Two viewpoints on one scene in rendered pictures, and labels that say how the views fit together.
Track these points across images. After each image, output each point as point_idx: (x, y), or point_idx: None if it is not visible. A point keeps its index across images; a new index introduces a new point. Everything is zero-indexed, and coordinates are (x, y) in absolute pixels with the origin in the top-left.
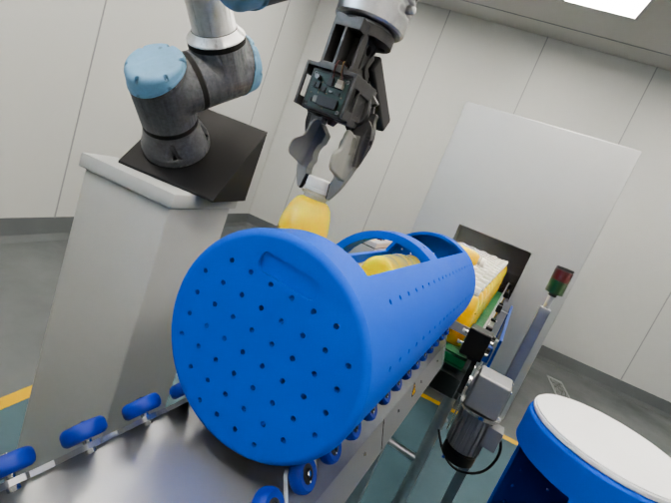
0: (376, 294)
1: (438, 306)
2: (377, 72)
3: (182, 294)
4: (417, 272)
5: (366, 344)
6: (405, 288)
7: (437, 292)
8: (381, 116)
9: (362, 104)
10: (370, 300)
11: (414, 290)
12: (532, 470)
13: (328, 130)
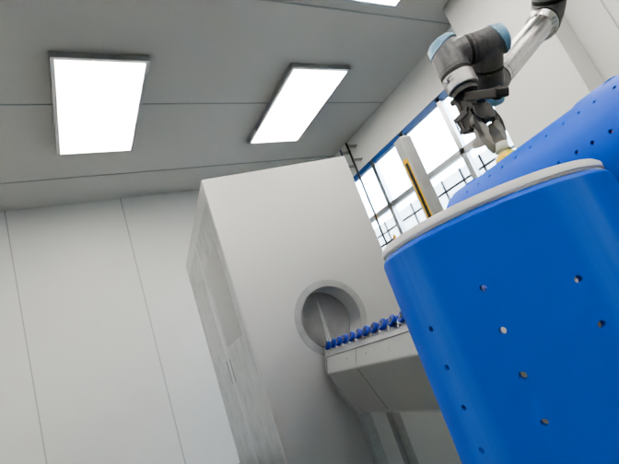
0: (460, 193)
1: (544, 155)
2: (468, 97)
3: None
4: (519, 148)
5: None
6: (488, 174)
7: (545, 143)
8: (486, 98)
9: (468, 116)
10: (454, 198)
11: (498, 168)
12: None
13: (494, 121)
